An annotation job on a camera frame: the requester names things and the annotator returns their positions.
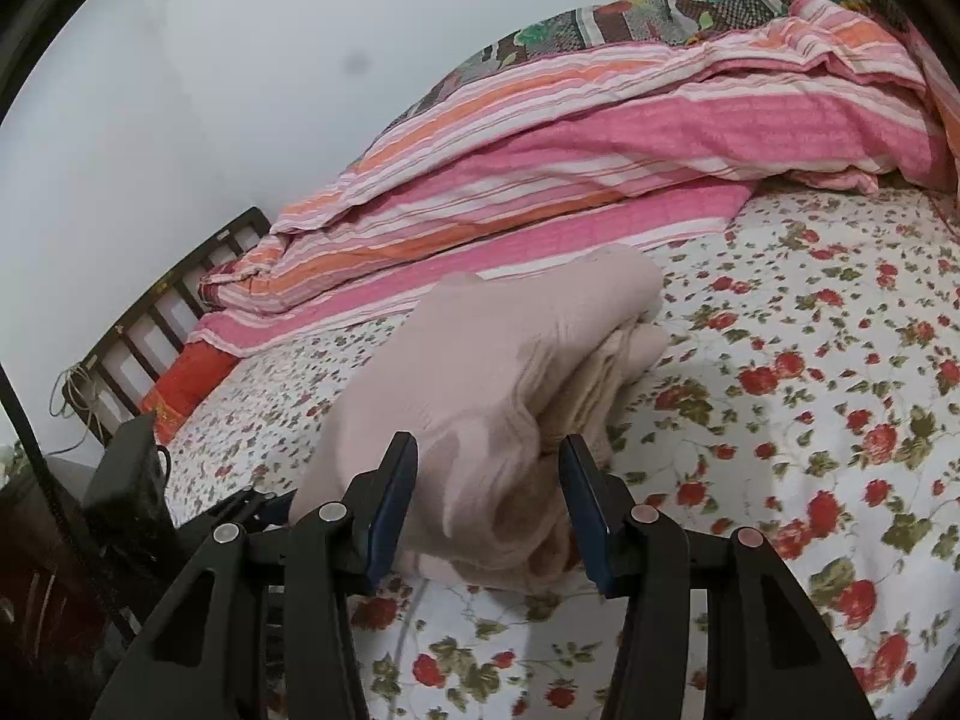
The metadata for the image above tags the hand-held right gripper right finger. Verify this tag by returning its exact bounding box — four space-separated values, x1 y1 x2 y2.
559 433 878 720

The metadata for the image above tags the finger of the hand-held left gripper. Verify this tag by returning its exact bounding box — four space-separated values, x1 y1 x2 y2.
176 487 295 537

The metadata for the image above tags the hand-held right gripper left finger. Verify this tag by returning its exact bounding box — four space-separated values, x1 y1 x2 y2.
90 431 419 720

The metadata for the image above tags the pink knit sweater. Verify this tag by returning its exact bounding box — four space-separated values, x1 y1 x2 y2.
289 246 671 593

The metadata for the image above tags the red pillow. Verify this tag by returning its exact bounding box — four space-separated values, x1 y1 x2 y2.
141 341 241 447

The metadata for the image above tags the dark wooden nightstand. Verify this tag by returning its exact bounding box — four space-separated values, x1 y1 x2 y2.
0 457 151 720

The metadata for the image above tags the dark wooden headboard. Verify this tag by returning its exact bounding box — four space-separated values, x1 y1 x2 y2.
79 208 272 421

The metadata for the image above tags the white red floral bedsheet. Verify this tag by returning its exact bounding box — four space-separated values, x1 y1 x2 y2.
161 187 960 720

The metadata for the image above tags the pink orange striped quilt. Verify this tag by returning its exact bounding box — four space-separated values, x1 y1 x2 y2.
191 0 960 357

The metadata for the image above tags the dark floral patterned blanket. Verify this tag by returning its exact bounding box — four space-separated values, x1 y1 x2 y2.
390 0 901 136

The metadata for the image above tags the black cable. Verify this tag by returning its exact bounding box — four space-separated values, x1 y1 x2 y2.
0 367 140 642

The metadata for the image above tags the white cable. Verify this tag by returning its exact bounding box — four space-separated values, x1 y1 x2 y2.
51 364 102 440

